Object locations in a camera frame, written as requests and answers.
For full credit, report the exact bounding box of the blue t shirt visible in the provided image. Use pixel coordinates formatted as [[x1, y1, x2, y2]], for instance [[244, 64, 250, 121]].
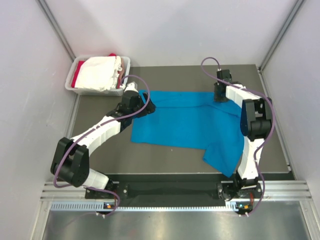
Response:
[[131, 91, 244, 177]]

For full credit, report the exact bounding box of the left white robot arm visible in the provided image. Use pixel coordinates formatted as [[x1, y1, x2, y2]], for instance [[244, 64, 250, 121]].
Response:
[[50, 90, 156, 199]]

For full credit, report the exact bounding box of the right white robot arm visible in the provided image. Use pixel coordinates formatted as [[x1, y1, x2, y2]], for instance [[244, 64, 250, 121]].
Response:
[[214, 69, 273, 201]]

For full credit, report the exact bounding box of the white t shirt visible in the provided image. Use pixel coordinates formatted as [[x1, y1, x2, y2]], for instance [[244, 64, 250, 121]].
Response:
[[74, 55, 123, 91]]

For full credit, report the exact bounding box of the red t shirt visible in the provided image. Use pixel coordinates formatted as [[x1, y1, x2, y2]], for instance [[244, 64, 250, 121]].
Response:
[[71, 52, 126, 89]]

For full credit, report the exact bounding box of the white plastic bin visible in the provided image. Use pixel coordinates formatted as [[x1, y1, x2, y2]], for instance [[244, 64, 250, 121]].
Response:
[[65, 54, 131, 97]]

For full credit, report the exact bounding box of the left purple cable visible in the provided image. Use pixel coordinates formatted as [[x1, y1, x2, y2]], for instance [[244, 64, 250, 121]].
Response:
[[53, 74, 151, 218]]

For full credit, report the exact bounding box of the purple cable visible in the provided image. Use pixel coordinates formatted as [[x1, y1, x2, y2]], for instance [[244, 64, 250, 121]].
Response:
[[200, 57, 276, 218], [53, 74, 151, 218]]

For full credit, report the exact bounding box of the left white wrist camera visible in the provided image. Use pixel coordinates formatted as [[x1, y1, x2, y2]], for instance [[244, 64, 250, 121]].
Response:
[[124, 81, 139, 93]]

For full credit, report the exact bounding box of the grey slotted cable duct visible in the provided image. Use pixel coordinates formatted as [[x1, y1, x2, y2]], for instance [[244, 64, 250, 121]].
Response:
[[50, 201, 249, 212]]

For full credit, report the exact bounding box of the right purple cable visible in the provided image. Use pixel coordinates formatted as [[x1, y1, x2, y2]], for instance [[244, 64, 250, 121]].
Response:
[[200, 57, 276, 218]]

